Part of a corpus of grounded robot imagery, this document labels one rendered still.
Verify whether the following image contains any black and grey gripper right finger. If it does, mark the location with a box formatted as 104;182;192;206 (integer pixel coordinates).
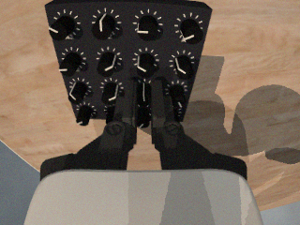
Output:
151;80;248;181

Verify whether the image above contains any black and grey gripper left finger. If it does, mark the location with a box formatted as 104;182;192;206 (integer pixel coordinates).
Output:
40;80;138;181

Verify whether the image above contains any black knob box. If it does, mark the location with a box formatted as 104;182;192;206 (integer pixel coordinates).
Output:
44;0;213;128

